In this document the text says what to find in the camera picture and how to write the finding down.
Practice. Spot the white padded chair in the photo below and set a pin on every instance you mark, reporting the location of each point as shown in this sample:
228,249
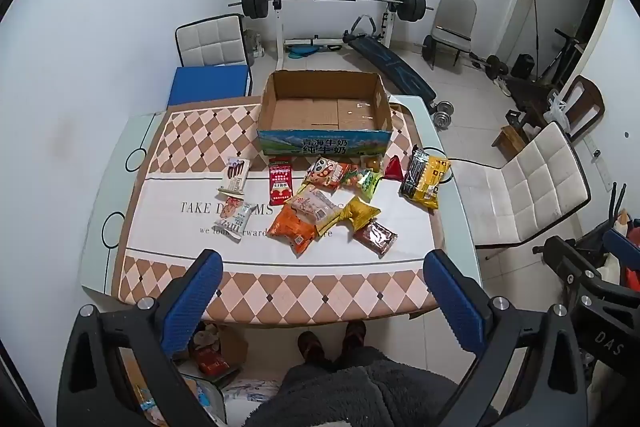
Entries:
212,39
535,187

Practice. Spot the black sit-up bench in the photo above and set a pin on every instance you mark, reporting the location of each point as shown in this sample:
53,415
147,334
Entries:
395,67

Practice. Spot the white oat bar packet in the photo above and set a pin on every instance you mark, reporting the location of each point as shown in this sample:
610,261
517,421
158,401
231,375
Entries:
232,217

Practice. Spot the dark red slipper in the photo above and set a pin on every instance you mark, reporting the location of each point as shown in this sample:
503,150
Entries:
356,337
311,348

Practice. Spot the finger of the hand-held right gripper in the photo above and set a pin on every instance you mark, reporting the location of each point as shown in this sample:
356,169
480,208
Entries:
565,259
622,243

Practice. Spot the blue balance disc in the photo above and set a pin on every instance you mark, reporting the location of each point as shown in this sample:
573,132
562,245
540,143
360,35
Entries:
302,52

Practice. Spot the black dumbbell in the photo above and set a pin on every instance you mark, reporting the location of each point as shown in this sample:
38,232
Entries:
492,66

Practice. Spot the small brown cardboard box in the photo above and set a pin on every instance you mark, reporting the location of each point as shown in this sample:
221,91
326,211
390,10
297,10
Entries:
234,347

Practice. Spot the red panda snack packet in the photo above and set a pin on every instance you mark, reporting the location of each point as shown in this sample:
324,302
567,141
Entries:
325,172

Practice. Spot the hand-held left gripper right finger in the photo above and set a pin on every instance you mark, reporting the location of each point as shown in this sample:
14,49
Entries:
456,302

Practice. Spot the brown snack packet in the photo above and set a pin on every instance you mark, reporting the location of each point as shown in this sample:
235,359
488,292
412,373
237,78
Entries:
375,237

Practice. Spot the small wooden stool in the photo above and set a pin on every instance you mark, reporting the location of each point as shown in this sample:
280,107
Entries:
510,139

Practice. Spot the red triangular snack packet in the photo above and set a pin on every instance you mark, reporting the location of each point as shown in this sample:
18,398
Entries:
393,168

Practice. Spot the patterned storage bag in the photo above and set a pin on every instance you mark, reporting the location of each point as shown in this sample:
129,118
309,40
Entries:
245,397

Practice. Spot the black router with antennas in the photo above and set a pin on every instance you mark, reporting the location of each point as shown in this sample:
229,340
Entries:
617,202

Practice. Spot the brown checkered tablecloth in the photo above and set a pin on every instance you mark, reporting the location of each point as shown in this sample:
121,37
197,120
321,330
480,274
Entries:
190,227

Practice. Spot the person's legs in grey pants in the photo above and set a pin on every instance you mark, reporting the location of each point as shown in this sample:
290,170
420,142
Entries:
360,389

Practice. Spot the dark wooden chair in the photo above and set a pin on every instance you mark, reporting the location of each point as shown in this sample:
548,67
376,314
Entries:
587,99

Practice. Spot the green fruit candy packet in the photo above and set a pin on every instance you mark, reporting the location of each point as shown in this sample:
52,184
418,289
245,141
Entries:
362,181

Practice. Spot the grey chair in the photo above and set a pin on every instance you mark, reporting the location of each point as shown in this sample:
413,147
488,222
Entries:
455,14

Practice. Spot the small yellow jelly cup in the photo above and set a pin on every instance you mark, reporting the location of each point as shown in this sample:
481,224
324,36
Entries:
371,162

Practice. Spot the beige snack packet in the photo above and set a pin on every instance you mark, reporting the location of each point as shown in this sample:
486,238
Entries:
315,207

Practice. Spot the chrome dumbbell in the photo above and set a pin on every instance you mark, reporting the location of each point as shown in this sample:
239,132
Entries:
442,113

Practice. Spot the white plastic bag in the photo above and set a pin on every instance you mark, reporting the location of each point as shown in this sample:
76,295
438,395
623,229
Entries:
557,109

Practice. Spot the white squat rack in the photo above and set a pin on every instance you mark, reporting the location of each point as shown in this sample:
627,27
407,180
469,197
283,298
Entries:
276,22

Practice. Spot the orange snack packet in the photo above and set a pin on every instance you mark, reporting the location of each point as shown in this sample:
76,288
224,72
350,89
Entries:
295,229

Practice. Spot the black scooter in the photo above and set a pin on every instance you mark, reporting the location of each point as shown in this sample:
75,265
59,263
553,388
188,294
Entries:
565,52

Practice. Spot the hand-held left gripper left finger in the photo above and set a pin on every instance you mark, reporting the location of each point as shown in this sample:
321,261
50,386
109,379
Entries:
196,294

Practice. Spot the cardboard box blue print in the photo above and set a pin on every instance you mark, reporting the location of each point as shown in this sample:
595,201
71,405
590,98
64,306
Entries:
325,112

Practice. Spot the black weight plate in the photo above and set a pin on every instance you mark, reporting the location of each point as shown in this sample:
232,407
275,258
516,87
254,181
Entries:
427,49

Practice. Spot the cream chocolate wafer packet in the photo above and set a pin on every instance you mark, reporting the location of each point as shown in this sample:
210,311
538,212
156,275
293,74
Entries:
234,174

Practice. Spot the black yellow noodle packet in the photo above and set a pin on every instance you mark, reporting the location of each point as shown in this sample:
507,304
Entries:
425,177

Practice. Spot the yellow snack packet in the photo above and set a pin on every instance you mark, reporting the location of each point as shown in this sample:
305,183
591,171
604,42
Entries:
361,212

